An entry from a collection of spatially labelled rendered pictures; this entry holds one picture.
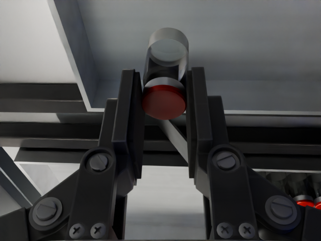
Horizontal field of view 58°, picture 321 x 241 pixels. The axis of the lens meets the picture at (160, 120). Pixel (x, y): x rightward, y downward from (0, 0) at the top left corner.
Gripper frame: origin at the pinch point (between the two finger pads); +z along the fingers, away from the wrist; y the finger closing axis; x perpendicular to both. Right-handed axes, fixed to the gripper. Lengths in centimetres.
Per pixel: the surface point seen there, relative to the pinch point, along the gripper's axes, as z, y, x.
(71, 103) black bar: 9.1, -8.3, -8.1
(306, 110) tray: 6.7, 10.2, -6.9
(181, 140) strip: 6.8, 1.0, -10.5
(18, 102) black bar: 9.4, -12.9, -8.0
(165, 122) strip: 9.0, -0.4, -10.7
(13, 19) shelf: 11.3, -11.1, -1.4
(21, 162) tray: 8.0, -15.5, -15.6
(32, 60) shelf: 11.3, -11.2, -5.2
